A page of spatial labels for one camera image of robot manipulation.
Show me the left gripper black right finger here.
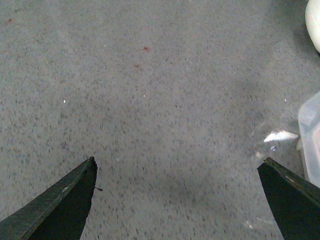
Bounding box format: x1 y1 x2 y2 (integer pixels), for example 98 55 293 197
257 157 320 240

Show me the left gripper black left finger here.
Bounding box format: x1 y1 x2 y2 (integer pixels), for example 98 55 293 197
0 156 97 240

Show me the clear plastic egg box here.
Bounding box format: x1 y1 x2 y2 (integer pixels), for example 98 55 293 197
298 92 320 187

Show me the white soy milk maker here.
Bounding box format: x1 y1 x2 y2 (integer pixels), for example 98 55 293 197
305 0 320 53

